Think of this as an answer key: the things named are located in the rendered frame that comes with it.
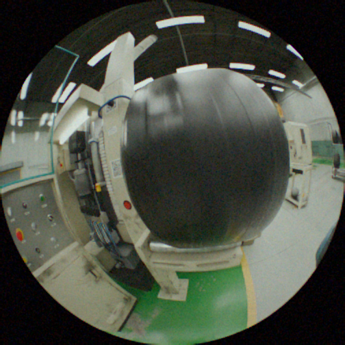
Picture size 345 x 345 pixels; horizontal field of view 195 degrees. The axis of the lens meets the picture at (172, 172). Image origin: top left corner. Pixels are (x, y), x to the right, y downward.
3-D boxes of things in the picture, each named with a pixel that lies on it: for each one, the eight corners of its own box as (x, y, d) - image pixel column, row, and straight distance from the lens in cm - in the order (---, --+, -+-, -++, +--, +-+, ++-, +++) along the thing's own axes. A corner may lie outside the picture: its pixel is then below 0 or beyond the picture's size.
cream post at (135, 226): (165, 293, 129) (116, 37, 138) (169, 283, 133) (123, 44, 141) (179, 295, 126) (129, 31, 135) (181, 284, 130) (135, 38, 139)
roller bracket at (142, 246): (142, 262, 47) (133, 246, 40) (167, 213, 73) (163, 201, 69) (150, 263, 45) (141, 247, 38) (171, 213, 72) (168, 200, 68)
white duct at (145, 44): (88, 108, 129) (148, 35, 175) (96, 111, 135) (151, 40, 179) (93, 110, 118) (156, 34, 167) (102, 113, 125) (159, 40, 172)
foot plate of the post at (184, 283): (157, 297, 130) (156, 296, 126) (164, 277, 138) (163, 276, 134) (185, 300, 124) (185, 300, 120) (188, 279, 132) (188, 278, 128)
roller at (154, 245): (149, 252, 45) (146, 245, 42) (152, 244, 48) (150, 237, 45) (242, 247, 43) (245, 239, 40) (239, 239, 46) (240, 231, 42)
